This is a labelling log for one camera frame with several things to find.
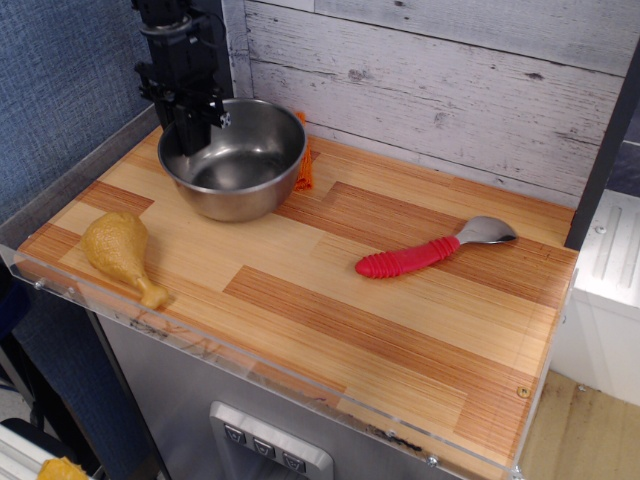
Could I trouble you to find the dark vertical post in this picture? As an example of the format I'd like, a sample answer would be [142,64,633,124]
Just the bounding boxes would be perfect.
[564,45,639,251]
[192,0,234,99]

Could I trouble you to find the clear acrylic edge guard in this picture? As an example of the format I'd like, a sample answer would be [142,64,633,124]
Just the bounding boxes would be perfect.
[0,243,581,480]

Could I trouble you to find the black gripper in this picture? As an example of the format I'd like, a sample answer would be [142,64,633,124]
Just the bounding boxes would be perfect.
[135,19,231,155]

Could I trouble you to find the folded orange cloth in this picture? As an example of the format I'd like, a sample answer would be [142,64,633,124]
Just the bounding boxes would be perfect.
[294,140,315,192]

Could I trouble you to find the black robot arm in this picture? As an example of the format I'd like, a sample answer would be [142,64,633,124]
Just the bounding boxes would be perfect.
[132,1,231,155]

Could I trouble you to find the yellow object bottom left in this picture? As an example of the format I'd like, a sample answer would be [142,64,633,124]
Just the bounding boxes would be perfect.
[36,457,89,480]

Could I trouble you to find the plastic toy chicken drumstick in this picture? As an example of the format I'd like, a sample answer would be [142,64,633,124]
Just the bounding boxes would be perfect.
[80,212,169,309]

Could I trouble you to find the red handled metal spoon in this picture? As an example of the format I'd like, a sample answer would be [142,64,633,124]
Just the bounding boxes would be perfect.
[355,216,518,279]

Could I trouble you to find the dark left vertical post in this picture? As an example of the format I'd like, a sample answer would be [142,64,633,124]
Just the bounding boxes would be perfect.
[192,0,234,99]

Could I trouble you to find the dark right vertical post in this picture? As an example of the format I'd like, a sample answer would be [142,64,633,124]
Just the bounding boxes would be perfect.
[564,45,639,251]

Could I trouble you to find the white ribbed side box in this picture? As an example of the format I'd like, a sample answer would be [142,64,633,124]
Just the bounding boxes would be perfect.
[551,190,639,405]

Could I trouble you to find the silver button control panel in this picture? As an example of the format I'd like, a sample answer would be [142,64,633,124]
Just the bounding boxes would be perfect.
[209,401,334,479]

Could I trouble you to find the silver steel bowl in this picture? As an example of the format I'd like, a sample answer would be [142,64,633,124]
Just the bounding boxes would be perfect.
[158,98,307,222]

